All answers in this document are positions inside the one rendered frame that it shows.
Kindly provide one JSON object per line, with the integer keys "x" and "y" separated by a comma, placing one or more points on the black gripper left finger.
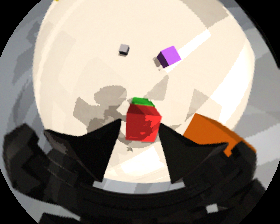
{"x": 92, "y": 150}

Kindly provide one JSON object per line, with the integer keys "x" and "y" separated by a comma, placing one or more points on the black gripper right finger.
{"x": 182, "y": 155}

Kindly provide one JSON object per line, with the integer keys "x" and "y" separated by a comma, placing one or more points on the small purple cube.
{"x": 168, "y": 57}

